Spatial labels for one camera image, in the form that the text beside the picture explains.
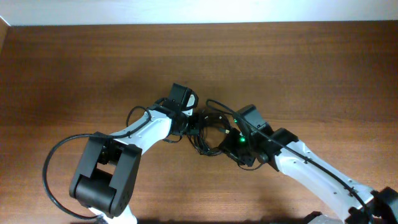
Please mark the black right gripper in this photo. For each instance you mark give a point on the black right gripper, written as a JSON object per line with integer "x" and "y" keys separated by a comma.
{"x": 228, "y": 147}

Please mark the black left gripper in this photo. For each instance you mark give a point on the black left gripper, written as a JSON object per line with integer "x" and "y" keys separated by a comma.
{"x": 196, "y": 117}

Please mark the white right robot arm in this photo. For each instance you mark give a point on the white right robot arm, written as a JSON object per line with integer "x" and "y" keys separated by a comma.
{"x": 350, "y": 200}

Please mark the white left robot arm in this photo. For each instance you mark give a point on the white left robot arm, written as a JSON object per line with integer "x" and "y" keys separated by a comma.
{"x": 106, "y": 173}

